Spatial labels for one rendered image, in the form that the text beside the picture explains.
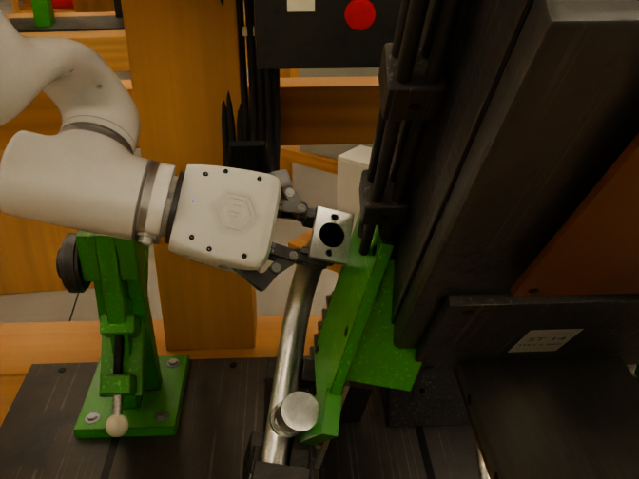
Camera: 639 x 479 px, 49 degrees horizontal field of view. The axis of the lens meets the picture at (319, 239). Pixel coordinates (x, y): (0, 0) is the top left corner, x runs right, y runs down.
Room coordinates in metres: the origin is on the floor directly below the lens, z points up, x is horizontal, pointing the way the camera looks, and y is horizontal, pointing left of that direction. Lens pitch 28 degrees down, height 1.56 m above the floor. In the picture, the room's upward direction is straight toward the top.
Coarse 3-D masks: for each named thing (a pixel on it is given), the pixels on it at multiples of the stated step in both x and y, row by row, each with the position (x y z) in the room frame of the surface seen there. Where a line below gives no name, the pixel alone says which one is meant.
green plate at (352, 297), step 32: (352, 256) 0.60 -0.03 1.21; (384, 256) 0.52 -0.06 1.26; (352, 288) 0.56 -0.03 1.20; (384, 288) 0.53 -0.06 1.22; (352, 320) 0.52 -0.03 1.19; (384, 320) 0.53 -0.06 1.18; (320, 352) 0.60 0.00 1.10; (352, 352) 0.52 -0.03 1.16; (384, 352) 0.53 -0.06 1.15; (320, 384) 0.55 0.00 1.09; (384, 384) 0.53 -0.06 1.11
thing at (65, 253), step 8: (64, 240) 0.74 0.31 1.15; (72, 240) 0.74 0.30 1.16; (64, 248) 0.73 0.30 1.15; (72, 248) 0.73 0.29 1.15; (56, 256) 0.73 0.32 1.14; (64, 256) 0.72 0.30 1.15; (72, 256) 0.72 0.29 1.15; (56, 264) 0.73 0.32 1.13; (64, 264) 0.71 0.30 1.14; (72, 264) 0.71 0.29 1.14; (64, 272) 0.71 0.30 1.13; (72, 272) 0.71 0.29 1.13; (80, 272) 0.72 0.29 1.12; (64, 280) 0.71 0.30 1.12; (72, 280) 0.71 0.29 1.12; (80, 280) 0.72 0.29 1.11; (72, 288) 0.71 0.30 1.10; (80, 288) 0.72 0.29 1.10
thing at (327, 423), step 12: (324, 396) 0.51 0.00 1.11; (336, 396) 0.51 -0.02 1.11; (324, 408) 0.50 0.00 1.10; (336, 408) 0.51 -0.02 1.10; (324, 420) 0.50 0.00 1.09; (336, 420) 0.50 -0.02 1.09; (300, 432) 0.56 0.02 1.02; (312, 432) 0.51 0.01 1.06; (324, 432) 0.49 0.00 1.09; (336, 432) 0.49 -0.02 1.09; (312, 444) 0.54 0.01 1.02
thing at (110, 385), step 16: (144, 272) 0.79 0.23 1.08; (128, 304) 0.74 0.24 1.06; (128, 320) 0.72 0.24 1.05; (144, 320) 0.75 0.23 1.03; (144, 336) 0.73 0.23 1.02; (144, 352) 0.72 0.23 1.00; (112, 368) 0.70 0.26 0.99; (128, 368) 0.70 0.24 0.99; (144, 368) 0.71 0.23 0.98; (112, 384) 0.67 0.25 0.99; (128, 384) 0.67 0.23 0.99; (144, 384) 0.70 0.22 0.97
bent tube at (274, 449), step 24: (336, 216) 0.65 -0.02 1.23; (312, 240) 0.62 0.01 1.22; (336, 240) 0.66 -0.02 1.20; (312, 288) 0.69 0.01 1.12; (288, 312) 0.68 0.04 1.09; (288, 336) 0.66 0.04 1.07; (288, 360) 0.63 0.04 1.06; (288, 384) 0.61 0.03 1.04; (264, 456) 0.55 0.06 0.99; (288, 456) 0.56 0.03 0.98
